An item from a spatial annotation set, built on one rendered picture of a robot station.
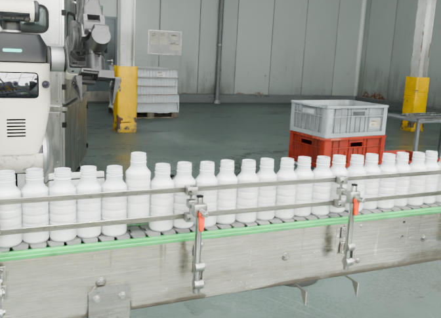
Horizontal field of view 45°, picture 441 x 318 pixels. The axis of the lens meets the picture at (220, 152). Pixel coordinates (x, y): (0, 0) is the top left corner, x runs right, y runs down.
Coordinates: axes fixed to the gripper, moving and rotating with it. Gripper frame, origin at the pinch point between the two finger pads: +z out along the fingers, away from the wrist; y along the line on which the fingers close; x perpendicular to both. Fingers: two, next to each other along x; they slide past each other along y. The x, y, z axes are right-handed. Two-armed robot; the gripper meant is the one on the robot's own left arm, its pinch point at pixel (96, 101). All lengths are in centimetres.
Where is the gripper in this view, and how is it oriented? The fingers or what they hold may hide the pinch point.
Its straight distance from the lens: 165.6
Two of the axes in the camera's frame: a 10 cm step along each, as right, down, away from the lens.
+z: 1.0, 9.6, -2.7
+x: -4.4, 2.9, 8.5
